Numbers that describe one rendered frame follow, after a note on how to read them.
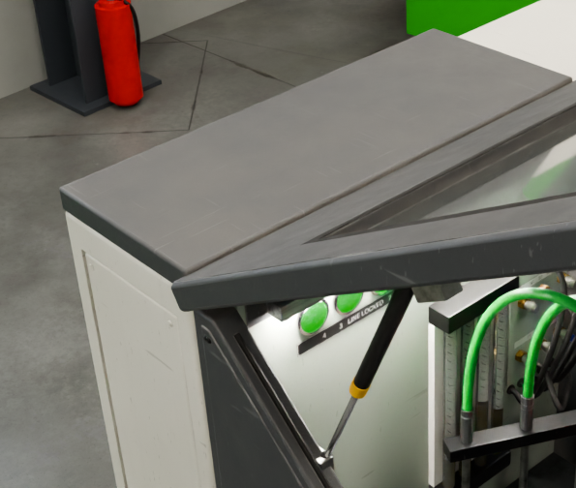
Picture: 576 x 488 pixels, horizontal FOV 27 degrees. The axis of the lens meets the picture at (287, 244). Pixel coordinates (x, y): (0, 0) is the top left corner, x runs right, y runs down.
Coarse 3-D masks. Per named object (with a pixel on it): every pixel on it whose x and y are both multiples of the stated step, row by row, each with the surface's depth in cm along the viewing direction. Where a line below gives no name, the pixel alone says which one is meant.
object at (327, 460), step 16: (400, 304) 111; (384, 320) 114; (400, 320) 114; (384, 336) 116; (368, 352) 119; (384, 352) 119; (368, 368) 121; (352, 384) 125; (368, 384) 124; (352, 400) 127; (336, 432) 133; (320, 448) 139; (320, 464) 137
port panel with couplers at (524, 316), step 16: (544, 288) 182; (560, 288) 186; (512, 304) 179; (528, 304) 179; (544, 304) 185; (512, 320) 181; (528, 320) 184; (512, 336) 183; (528, 336) 185; (544, 336) 189; (560, 336) 190; (512, 352) 184; (528, 352) 188; (544, 352) 191; (512, 368) 186
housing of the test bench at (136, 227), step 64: (384, 64) 183; (448, 64) 181; (512, 64) 180; (256, 128) 168; (320, 128) 167; (384, 128) 165; (448, 128) 164; (64, 192) 156; (128, 192) 155; (192, 192) 154; (256, 192) 153; (320, 192) 152; (128, 256) 149; (192, 256) 141; (128, 320) 157; (192, 320) 143; (128, 384) 166; (192, 384) 149; (128, 448) 175; (192, 448) 157
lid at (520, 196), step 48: (480, 144) 148; (528, 144) 144; (384, 192) 141; (432, 192) 135; (480, 192) 124; (528, 192) 114; (288, 240) 134; (336, 240) 120; (384, 240) 109; (432, 240) 100; (480, 240) 94; (528, 240) 90; (192, 288) 135; (240, 288) 126; (288, 288) 119; (336, 288) 112; (384, 288) 106; (432, 288) 105
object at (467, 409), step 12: (528, 288) 148; (540, 288) 146; (504, 300) 151; (516, 300) 150; (552, 300) 144; (564, 300) 143; (492, 312) 154; (480, 324) 157; (480, 336) 158; (468, 360) 162; (468, 372) 163; (468, 384) 164; (468, 396) 165; (468, 408) 166
